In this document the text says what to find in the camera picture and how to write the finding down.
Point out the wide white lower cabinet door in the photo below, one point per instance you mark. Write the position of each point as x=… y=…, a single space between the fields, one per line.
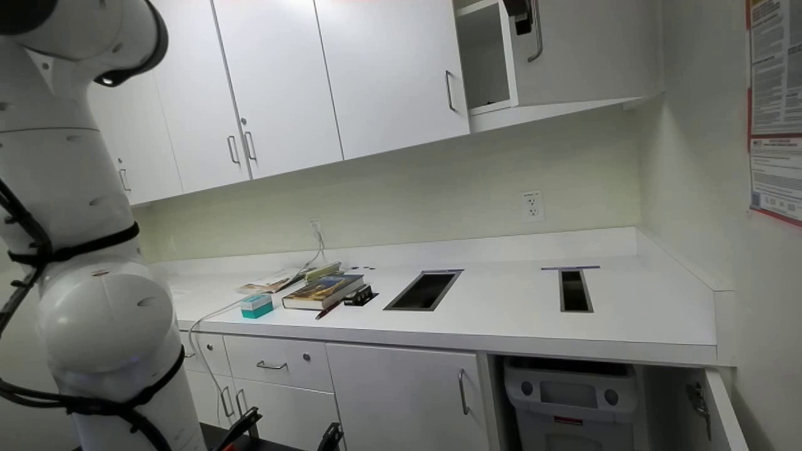
x=405 y=396

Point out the red bordered wall poster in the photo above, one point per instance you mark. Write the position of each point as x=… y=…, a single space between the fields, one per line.
x=778 y=108

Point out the narrow white lower cabinet door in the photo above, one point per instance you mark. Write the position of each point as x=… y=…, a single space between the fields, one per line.
x=215 y=376

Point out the grey appliance under counter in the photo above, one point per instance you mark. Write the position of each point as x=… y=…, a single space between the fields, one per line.
x=577 y=404

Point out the white lower door under drawer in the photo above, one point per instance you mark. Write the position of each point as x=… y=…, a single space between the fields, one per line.
x=291 y=415

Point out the white upper cabinet carcass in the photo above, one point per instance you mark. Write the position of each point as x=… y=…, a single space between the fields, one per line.
x=481 y=58

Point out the loose paper sheets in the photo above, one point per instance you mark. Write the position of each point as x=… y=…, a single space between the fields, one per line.
x=276 y=283

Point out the small teal box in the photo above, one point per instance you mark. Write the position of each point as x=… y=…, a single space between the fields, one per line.
x=257 y=306

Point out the white lower cabinet drawer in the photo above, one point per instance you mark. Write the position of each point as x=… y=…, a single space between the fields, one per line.
x=278 y=362

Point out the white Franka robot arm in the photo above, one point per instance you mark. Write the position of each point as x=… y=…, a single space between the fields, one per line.
x=91 y=317

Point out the colourful hardcover book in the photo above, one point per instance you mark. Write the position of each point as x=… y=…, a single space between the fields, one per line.
x=322 y=288

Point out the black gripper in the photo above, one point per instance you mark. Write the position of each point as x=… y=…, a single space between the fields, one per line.
x=520 y=14

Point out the white wall outlet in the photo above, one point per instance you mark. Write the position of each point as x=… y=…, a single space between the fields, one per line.
x=533 y=207

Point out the open white lower cabinet door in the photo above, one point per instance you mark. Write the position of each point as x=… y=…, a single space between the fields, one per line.
x=726 y=415

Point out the dark pen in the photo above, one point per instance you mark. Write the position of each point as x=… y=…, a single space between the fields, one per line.
x=329 y=310

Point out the black stapler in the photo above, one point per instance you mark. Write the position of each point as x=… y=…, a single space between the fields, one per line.
x=359 y=295

